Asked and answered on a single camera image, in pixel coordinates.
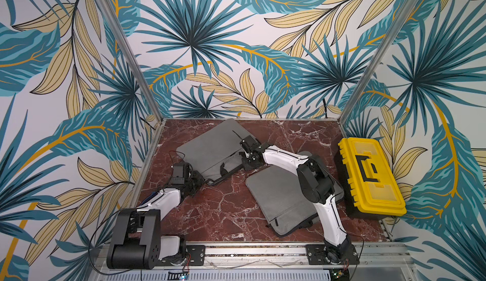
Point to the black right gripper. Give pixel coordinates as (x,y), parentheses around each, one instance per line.
(246,151)

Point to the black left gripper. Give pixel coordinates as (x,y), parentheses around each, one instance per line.
(199,180)

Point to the grey zippered laptop bag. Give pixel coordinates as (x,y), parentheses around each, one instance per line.
(215,154)

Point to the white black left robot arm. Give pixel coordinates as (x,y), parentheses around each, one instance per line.
(137,242)

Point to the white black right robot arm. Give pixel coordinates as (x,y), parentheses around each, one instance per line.
(316,185)

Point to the orange blue hand tool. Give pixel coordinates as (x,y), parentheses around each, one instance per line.
(148,200)

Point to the yellow black toolbox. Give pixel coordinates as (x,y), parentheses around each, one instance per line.
(370,189)

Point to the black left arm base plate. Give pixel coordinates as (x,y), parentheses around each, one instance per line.
(191,255)

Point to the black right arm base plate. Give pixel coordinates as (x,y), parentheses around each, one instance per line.
(321,254)

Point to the aluminium front rail frame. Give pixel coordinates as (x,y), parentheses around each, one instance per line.
(275,261)

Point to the aluminium corner post left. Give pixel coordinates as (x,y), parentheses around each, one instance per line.
(119,35)

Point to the aluminium corner post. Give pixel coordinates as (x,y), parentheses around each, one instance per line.
(119,35)
(388,39)

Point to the aluminium corner post right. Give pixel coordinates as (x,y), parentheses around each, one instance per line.
(388,39)

